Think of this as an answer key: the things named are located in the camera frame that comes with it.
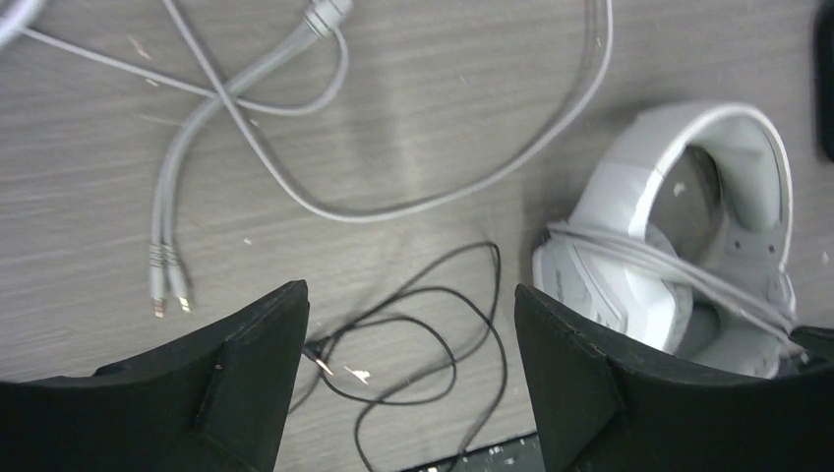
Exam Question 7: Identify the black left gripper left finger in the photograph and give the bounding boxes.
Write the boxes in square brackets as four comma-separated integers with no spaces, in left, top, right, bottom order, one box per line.
[1,280,310,471]

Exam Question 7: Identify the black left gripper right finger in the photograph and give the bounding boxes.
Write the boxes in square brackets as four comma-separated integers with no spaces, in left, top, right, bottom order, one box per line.
[514,284,833,471]

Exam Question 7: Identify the grey cable with audio jacks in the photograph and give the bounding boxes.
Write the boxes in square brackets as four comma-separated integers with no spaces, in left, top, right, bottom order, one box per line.
[19,0,615,321]

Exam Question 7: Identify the large white grey headphones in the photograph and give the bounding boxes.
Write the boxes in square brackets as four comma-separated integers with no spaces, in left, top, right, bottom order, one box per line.
[531,101,797,379]

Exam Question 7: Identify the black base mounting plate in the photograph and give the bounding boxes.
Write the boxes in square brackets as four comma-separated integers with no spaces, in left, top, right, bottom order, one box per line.
[407,433,545,472]

